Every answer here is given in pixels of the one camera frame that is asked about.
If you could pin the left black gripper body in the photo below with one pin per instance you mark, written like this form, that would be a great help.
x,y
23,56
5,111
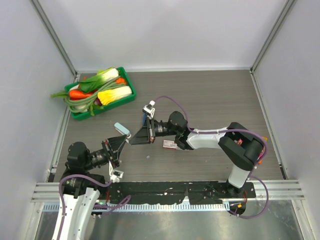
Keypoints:
x,y
111,157

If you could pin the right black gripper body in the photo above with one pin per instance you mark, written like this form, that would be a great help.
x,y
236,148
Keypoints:
x,y
157,129

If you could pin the dark blue stapler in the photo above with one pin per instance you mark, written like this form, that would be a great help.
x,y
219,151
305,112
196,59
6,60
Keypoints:
x,y
144,120

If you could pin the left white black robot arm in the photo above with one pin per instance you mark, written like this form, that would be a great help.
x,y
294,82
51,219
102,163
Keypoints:
x,y
86,176

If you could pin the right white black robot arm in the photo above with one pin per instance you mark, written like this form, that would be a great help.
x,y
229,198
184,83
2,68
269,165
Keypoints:
x,y
243,147

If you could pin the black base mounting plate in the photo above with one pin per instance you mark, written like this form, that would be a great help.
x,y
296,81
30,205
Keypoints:
x,y
174,192

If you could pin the purple red onion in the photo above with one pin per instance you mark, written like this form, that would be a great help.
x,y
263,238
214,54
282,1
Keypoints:
x,y
97,102

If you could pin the yellow white napa cabbage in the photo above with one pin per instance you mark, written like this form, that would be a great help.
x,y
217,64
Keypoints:
x,y
111,95

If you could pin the green plastic tray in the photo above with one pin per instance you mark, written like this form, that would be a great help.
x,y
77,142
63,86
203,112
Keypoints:
x,y
117,103

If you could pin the green long beans bundle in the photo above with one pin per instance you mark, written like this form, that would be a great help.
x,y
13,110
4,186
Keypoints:
x,y
86,105

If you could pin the small orange carrot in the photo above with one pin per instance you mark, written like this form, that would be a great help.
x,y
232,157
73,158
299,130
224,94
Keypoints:
x,y
121,81

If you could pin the upper white bok choy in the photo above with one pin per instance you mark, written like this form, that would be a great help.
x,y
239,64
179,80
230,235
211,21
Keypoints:
x,y
101,78

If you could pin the large orange carrot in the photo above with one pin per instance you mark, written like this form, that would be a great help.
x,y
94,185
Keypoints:
x,y
78,94

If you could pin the colourful candy bag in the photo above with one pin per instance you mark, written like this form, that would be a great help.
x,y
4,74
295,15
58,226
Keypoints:
x,y
262,152

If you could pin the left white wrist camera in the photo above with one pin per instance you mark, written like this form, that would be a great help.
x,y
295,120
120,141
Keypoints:
x,y
115,175

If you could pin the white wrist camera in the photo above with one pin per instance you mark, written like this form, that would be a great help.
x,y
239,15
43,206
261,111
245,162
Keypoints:
x,y
115,175
149,109

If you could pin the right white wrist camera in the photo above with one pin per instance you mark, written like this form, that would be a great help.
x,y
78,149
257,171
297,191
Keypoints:
x,y
149,109

